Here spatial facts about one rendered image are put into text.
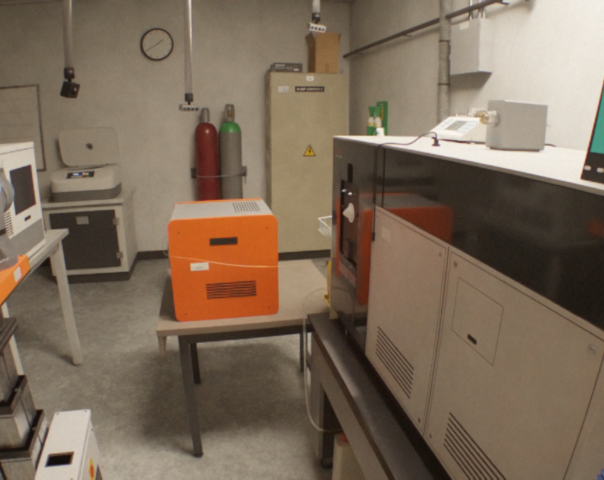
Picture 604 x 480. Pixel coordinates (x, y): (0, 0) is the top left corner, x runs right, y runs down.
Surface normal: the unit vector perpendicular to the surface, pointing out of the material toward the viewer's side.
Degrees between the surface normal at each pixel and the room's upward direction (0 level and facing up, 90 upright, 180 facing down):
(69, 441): 0
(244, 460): 0
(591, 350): 90
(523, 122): 90
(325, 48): 90
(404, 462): 0
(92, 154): 105
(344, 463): 90
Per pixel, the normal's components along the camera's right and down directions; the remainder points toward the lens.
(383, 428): 0.00, -0.96
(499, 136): -0.98, 0.06
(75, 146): 0.21, 0.51
